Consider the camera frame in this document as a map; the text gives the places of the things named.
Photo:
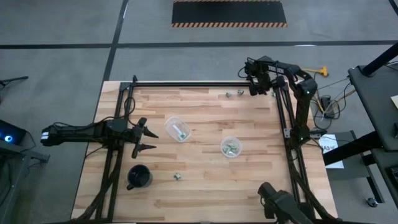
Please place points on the rectangular clear plastic bin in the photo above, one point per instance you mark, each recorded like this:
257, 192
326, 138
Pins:
172, 124

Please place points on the white paper sheet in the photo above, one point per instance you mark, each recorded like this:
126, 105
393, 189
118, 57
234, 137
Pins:
334, 163

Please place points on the grey metal stand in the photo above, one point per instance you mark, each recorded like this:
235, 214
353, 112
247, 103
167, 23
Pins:
28, 154

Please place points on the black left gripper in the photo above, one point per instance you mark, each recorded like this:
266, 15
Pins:
136, 137

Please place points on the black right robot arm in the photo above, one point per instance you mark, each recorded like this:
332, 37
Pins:
303, 105

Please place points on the black desk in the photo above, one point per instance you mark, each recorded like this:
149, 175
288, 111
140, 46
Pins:
376, 102

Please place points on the black desk leg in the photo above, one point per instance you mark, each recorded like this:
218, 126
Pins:
351, 148

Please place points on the black metal table frame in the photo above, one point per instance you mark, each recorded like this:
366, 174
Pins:
186, 84

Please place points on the black mug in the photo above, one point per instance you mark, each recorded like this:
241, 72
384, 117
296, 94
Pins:
139, 176

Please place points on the black pole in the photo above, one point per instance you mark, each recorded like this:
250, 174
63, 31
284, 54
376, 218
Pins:
381, 59

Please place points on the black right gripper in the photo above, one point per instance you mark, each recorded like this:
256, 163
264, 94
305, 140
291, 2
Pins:
259, 81

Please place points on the computer with blue light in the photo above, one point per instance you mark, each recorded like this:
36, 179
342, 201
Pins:
9, 135

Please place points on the round clear plastic bin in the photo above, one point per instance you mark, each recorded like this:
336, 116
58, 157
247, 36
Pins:
223, 142

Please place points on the black tripod leg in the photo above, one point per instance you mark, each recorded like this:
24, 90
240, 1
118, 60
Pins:
14, 80

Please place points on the black hazard striped floor mat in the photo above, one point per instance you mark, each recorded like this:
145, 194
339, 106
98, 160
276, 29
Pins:
228, 12

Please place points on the black caster wheel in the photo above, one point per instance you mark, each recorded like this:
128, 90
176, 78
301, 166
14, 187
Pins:
372, 202

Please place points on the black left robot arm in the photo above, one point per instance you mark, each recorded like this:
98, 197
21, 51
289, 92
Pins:
77, 133

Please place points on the small metal nut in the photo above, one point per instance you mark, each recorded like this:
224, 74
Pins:
177, 176

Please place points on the green white sweetener packet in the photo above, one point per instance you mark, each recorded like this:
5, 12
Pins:
228, 94
232, 145
182, 136
240, 92
229, 152

